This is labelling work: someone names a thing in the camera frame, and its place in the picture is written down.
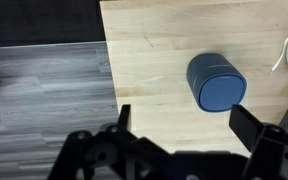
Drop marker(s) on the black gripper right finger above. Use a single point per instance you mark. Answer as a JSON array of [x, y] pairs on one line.
[[245, 125]]

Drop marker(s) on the dark blue cylindrical container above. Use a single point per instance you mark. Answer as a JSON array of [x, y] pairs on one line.
[[217, 86]]

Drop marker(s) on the black robot mount table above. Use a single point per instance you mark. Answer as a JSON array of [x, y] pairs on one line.
[[40, 20]]

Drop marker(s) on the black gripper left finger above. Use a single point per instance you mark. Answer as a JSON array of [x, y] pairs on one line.
[[124, 116]]

